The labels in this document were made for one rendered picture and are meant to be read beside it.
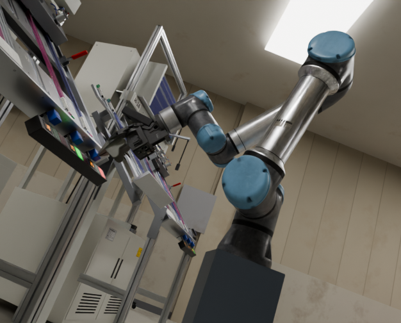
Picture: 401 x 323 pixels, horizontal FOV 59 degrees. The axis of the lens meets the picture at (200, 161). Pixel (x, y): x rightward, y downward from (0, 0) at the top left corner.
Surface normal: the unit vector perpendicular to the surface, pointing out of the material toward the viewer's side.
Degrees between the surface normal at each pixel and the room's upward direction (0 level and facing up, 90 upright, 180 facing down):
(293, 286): 90
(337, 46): 83
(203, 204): 90
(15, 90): 133
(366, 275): 90
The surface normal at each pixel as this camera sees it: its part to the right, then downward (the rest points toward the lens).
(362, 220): 0.15, -0.29
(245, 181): -0.40, -0.32
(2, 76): 0.45, 0.78
